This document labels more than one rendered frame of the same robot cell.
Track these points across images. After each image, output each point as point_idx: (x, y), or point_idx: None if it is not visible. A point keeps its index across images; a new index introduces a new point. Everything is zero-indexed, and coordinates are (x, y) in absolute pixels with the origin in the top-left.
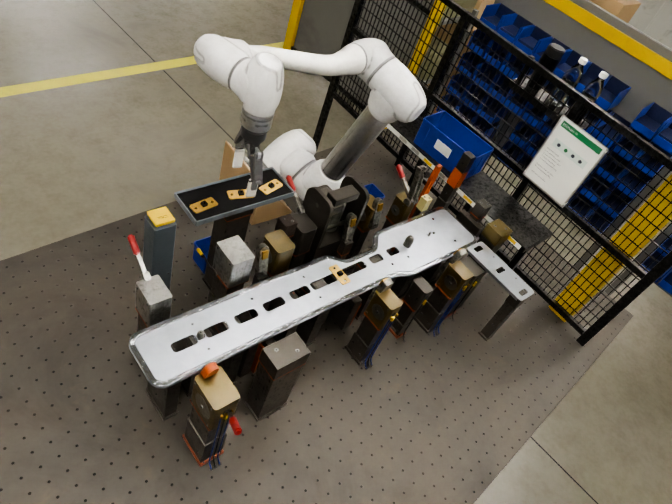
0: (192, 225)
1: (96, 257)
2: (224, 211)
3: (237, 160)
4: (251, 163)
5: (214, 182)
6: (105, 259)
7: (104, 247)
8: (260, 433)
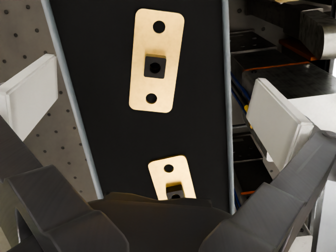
0: (11, 6)
1: (66, 158)
2: (217, 147)
3: (41, 100)
4: (293, 240)
5: (83, 134)
6: (71, 150)
7: (49, 146)
8: None
